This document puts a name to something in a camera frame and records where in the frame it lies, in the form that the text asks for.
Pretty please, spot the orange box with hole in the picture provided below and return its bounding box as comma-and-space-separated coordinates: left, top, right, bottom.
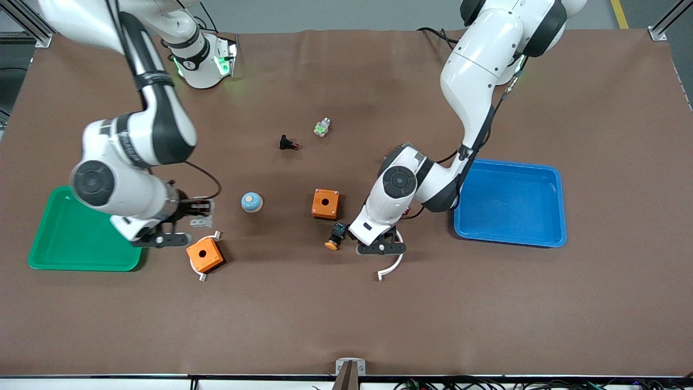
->
186, 237, 225, 273
311, 188, 341, 220

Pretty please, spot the black orange push button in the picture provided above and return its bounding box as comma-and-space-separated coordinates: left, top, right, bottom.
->
325, 222, 347, 251

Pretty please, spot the aluminium frame post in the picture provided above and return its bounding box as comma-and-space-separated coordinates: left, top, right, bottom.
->
0, 0, 55, 48
650, 0, 693, 41

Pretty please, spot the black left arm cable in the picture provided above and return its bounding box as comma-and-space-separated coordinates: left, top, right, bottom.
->
417, 26, 528, 163

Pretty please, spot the blue plastic tray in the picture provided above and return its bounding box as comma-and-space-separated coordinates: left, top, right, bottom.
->
454, 159, 567, 248

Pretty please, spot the green plastic tray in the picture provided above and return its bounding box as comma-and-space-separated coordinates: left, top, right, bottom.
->
28, 186, 144, 272

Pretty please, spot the grey metal bracket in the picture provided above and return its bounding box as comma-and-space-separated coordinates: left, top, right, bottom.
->
335, 358, 367, 376

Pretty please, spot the brown table mat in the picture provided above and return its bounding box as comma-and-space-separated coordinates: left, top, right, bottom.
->
0, 28, 693, 377

